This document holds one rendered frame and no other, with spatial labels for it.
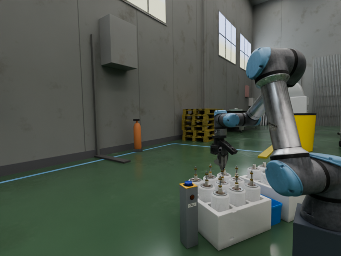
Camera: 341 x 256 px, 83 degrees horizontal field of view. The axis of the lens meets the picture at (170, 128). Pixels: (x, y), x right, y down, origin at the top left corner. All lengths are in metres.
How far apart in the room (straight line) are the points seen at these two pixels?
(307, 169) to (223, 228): 0.54
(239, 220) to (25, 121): 2.63
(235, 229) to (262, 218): 0.20
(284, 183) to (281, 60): 0.42
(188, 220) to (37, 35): 2.86
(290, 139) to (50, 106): 2.84
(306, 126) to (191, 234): 3.14
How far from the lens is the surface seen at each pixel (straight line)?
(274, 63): 0.80
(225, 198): 1.08
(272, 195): 1.50
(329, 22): 12.02
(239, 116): 1.12
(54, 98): 3.10
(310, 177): 0.74
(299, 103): 6.98
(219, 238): 1.11
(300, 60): 0.88
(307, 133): 3.93
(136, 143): 3.56
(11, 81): 2.98
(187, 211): 1.04
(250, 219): 1.22
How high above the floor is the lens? 0.68
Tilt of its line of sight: 4 degrees down
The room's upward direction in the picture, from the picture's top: 1 degrees counter-clockwise
